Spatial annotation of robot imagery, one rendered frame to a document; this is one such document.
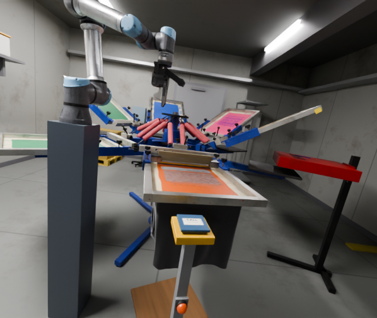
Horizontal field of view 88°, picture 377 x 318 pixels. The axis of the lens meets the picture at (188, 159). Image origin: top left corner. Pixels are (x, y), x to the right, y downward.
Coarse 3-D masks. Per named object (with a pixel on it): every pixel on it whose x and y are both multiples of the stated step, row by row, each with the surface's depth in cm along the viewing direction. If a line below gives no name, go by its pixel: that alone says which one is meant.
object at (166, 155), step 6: (162, 150) 138; (162, 156) 137; (168, 156) 138; (174, 156) 139; (180, 156) 140; (186, 156) 141; (192, 156) 142; (198, 156) 143; (204, 156) 144; (210, 156) 145; (192, 162) 143; (198, 162) 144; (204, 162) 145
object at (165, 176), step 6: (162, 174) 119; (168, 174) 121; (174, 174) 122; (180, 174) 124; (186, 174) 126; (162, 180) 108; (168, 180) 109; (174, 180) 111; (180, 180) 112; (186, 180) 114; (192, 180) 116; (162, 186) 100; (168, 186) 101; (174, 186) 102; (180, 186) 103; (186, 186) 105; (192, 192) 97; (198, 192) 98
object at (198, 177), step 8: (192, 168) 143; (200, 168) 146; (208, 168) 150; (192, 176) 124; (200, 176) 127; (208, 176) 130; (216, 176) 133; (216, 184) 116; (224, 184) 118; (208, 192) 101; (216, 192) 102; (224, 192) 104; (232, 192) 106
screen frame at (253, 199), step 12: (144, 168) 113; (216, 168) 150; (144, 180) 94; (240, 180) 119; (144, 192) 80; (156, 192) 82; (168, 192) 84; (180, 192) 86; (252, 192) 100; (216, 204) 88; (228, 204) 89; (240, 204) 90; (252, 204) 92; (264, 204) 93
